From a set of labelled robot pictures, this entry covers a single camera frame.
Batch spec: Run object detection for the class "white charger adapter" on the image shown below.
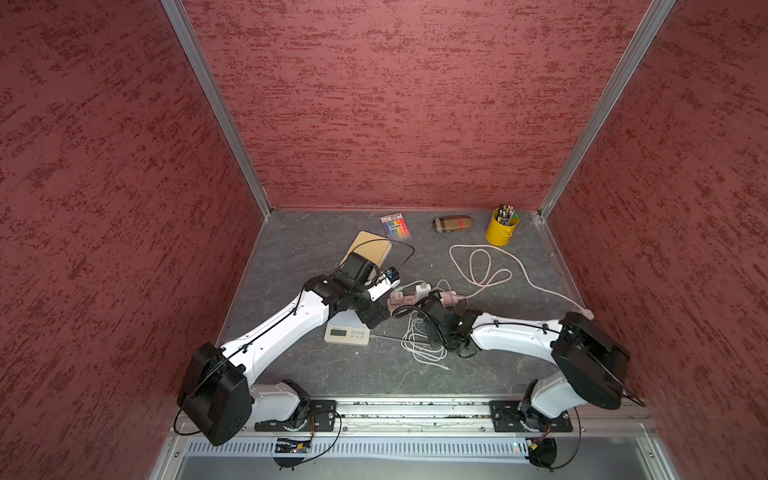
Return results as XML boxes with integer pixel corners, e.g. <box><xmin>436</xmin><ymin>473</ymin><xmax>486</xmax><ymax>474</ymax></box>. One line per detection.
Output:
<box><xmin>414</xmin><ymin>282</ymin><xmax>432</xmax><ymax>301</ymax></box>

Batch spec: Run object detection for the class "pink power strip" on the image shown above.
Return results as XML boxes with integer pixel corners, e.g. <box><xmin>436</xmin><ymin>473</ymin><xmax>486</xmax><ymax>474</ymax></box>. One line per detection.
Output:
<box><xmin>386</xmin><ymin>290</ymin><xmax>465</xmax><ymax>313</ymax></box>

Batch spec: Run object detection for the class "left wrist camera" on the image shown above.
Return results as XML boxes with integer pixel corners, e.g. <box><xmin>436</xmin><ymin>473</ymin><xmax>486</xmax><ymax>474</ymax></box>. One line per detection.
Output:
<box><xmin>367</xmin><ymin>267</ymin><xmax>400</xmax><ymax>301</ymax></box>

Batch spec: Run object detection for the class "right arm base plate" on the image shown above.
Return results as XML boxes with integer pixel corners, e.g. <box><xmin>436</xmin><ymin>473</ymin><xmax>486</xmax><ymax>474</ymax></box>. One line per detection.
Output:
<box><xmin>489</xmin><ymin>400</ymin><xmax>574</xmax><ymax>435</ymax></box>

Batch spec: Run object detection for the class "white coiled usb cable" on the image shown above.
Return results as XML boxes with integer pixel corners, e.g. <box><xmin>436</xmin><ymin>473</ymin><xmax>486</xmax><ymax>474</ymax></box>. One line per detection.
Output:
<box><xmin>400</xmin><ymin>314</ymin><xmax>451</xmax><ymax>371</ymax></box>

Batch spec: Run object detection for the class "grey usb cable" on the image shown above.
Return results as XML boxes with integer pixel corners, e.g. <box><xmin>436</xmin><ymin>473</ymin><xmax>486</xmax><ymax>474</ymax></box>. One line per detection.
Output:
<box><xmin>368</xmin><ymin>277</ymin><xmax>457</xmax><ymax>346</ymax></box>

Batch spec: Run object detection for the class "yellow pen cup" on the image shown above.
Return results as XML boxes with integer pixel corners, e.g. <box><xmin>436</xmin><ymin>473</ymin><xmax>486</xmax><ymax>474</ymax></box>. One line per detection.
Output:
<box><xmin>485</xmin><ymin>205</ymin><xmax>520</xmax><ymax>247</ymax></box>

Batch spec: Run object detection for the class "beige kitchen scale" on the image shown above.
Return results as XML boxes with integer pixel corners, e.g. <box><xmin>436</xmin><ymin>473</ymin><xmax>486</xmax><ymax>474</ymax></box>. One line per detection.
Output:
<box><xmin>341</xmin><ymin>231</ymin><xmax>392</xmax><ymax>267</ymax></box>

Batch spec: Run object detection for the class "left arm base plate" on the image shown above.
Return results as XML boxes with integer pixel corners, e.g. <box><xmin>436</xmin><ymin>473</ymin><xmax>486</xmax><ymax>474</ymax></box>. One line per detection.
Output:
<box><xmin>253</xmin><ymin>399</ymin><xmax>338</xmax><ymax>435</ymax></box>

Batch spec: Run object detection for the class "blue top kitchen scale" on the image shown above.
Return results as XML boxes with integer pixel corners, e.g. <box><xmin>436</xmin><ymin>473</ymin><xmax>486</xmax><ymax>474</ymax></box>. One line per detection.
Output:
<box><xmin>324</xmin><ymin>311</ymin><xmax>370</xmax><ymax>346</ymax></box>

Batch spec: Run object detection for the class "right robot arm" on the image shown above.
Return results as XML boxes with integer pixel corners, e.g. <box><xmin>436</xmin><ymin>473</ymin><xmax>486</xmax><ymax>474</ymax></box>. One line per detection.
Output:
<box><xmin>413</xmin><ymin>294</ymin><xmax>630</xmax><ymax>432</ymax></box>

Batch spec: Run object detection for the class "aluminium front rail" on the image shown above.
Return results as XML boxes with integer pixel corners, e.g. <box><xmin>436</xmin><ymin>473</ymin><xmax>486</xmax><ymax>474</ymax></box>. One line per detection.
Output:
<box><xmin>170</xmin><ymin>394</ymin><xmax>655</xmax><ymax>438</ymax></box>

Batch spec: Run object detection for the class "pink charger adapter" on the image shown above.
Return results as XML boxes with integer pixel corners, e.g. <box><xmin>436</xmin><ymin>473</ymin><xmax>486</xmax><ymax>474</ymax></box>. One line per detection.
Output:
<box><xmin>390</xmin><ymin>291</ymin><xmax>405</xmax><ymax>306</ymax></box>

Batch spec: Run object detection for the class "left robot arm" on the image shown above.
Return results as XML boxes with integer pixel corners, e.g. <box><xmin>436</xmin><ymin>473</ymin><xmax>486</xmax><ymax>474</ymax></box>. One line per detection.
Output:
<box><xmin>177</xmin><ymin>253</ymin><xmax>400</xmax><ymax>446</ymax></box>

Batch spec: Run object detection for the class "brown pencil case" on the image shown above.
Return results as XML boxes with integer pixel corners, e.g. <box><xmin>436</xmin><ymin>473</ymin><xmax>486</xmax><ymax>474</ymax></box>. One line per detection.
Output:
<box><xmin>432</xmin><ymin>215</ymin><xmax>474</xmax><ymax>233</ymax></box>

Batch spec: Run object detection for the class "colourful highlighter pack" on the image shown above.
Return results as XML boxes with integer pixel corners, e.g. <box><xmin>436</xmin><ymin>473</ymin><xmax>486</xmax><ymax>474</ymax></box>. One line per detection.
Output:
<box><xmin>380</xmin><ymin>212</ymin><xmax>411</xmax><ymax>241</ymax></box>

